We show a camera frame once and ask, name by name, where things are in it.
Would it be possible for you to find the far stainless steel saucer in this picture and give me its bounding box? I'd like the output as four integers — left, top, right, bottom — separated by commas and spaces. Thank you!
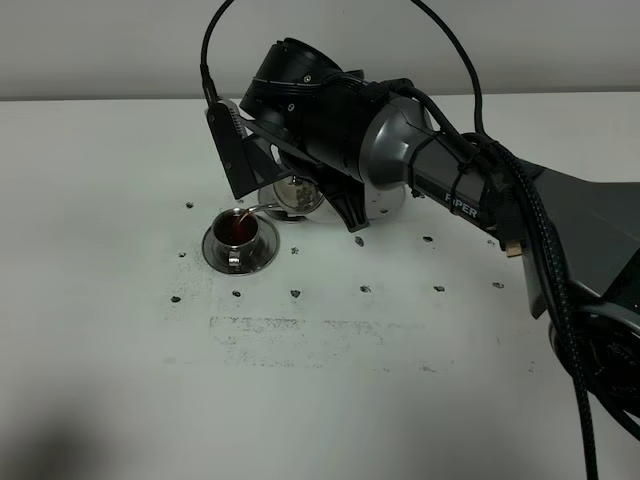
257, 187, 335, 223

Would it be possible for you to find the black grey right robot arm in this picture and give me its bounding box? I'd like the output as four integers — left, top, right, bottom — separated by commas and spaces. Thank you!
232, 38, 639, 435

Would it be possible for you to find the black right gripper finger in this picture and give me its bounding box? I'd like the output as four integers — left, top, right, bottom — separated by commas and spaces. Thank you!
319, 167, 369, 232

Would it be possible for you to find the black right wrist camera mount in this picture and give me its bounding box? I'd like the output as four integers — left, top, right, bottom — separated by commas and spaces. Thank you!
205, 100, 296, 199

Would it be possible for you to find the black braided cable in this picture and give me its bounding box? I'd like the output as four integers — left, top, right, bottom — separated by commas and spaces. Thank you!
199, 0, 606, 480

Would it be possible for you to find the near stainless steel saucer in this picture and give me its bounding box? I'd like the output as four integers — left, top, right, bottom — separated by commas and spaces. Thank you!
201, 209, 280, 275

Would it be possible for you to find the stainless steel teapot saucer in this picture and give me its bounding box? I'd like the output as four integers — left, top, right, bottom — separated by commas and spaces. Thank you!
306, 186, 406, 223

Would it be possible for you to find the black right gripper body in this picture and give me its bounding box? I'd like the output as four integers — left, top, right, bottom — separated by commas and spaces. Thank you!
240, 38, 380, 180

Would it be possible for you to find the near stainless steel teacup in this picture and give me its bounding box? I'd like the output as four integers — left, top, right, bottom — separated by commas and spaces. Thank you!
212, 210, 260, 269

